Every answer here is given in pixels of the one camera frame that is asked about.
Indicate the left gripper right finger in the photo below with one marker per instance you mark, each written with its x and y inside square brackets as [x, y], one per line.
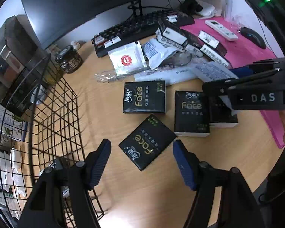
[186, 162]

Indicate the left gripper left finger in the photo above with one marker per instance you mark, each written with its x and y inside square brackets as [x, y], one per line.
[96, 162]

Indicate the black face tissue pack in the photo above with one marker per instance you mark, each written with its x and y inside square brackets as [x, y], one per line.
[145, 97]
[191, 114]
[147, 142]

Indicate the pink desk mat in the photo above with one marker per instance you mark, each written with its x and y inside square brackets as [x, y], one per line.
[240, 53]

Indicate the black computer mouse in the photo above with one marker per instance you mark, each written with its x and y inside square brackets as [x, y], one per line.
[253, 36]

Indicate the large white printed bag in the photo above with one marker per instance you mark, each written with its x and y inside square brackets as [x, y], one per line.
[206, 72]

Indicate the white remote control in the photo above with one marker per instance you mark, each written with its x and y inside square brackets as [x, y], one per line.
[223, 31]

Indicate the black Face tissue pack upright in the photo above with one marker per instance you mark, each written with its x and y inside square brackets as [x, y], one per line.
[145, 97]

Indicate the clear plastic wrapper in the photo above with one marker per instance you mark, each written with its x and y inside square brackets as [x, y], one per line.
[109, 76]

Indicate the white power strip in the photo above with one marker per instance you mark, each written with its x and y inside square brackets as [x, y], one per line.
[205, 10]

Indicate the dark glass jar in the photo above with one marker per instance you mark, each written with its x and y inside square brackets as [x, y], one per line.
[69, 59]

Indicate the white sachet red logo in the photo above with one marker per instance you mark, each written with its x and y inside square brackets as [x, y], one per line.
[128, 59]

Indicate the white printed foil packet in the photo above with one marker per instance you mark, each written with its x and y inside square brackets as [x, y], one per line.
[157, 52]

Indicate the black white box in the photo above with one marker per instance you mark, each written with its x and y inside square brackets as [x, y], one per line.
[168, 33]

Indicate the black mechanical keyboard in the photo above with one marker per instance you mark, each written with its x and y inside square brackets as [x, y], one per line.
[135, 29]

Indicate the black wire basket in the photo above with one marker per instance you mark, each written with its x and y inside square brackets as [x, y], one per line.
[43, 172]

